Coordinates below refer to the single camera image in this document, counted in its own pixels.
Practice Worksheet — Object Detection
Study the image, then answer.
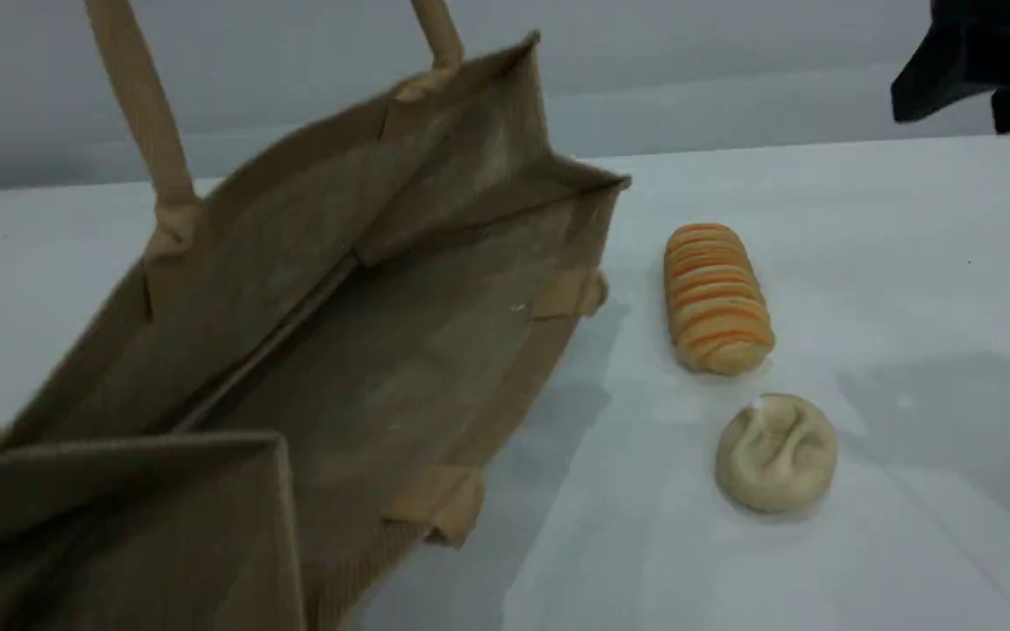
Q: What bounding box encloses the long striped bread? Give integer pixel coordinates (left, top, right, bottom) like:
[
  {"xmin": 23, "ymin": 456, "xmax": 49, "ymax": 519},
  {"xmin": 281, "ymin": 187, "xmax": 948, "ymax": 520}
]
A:
[{"xmin": 663, "ymin": 223, "xmax": 776, "ymax": 378}]

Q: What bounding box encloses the brown burlap tote bag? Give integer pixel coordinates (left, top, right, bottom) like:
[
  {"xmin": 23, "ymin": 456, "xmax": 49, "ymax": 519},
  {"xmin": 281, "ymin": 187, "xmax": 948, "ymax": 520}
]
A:
[{"xmin": 0, "ymin": 0, "xmax": 633, "ymax": 631}]

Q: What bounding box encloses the round pale egg yolk pastry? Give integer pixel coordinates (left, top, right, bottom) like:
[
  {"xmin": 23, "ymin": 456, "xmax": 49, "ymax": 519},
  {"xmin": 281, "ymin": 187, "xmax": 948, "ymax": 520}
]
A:
[{"xmin": 715, "ymin": 392, "xmax": 840, "ymax": 515}]

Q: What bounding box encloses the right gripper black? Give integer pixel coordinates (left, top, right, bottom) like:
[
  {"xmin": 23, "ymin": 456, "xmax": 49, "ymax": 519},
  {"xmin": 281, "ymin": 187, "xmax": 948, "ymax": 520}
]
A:
[{"xmin": 891, "ymin": 0, "xmax": 1010, "ymax": 135}]

